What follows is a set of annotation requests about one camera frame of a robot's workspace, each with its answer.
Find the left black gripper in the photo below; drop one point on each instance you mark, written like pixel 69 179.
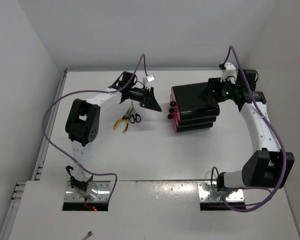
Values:
pixel 147 100

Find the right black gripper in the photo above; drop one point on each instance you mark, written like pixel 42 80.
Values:
pixel 214 84

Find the pink drawer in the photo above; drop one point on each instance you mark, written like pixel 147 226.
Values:
pixel 174 110
pixel 175 122
pixel 172 101

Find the black drawer cabinet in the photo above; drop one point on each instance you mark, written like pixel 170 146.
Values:
pixel 194 114

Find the yellow handled pliers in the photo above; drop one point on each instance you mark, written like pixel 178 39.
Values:
pixel 125 118

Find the pink top drawer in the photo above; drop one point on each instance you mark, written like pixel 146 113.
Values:
pixel 172 101

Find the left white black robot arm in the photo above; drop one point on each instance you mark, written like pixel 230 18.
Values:
pixel 82 125

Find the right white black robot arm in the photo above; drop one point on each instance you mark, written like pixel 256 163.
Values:
pixel 270 165

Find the white front platform board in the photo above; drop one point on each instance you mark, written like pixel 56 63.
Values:
pixel 147 211

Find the small metal wrench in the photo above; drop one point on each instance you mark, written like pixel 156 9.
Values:
pixel 89 234

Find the black handled scissors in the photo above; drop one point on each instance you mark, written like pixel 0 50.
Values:
pixel 134 116

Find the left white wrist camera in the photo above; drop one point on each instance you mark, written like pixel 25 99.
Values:
pixel 149 78

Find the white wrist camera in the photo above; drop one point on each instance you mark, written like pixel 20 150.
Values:
pixel 149 78
pixel 228 71

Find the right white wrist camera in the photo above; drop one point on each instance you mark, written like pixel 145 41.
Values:
pixel 228 71

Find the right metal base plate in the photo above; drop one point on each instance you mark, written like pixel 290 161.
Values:
pixel 208 194

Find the metal base plate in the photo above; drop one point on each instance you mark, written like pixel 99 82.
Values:
pixel 208 194
pixel 97 192

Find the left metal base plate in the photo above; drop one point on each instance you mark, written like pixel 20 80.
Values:
pixel 97 192

